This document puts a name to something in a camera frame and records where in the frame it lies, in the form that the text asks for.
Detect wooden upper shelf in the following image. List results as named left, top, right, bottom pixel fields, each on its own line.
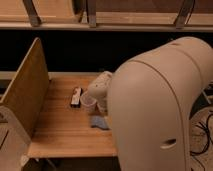
left=0, top=0, right=213, bottom=32

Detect black and white remote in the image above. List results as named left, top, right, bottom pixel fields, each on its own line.
left=70, top=87, right=82, bottom=108

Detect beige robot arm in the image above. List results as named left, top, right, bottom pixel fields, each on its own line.
left=88, top=37, right=213, bottom=171

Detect translucent plastic cup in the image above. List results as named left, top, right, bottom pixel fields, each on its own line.
left=80, top=91, right=97, bottom=114

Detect black cables on right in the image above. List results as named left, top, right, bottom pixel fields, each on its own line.
left=189, top=111, right=213, bottom=171

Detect left wooden side panel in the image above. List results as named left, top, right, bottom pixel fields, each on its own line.
left=0, top=38, right=49, bottom=143

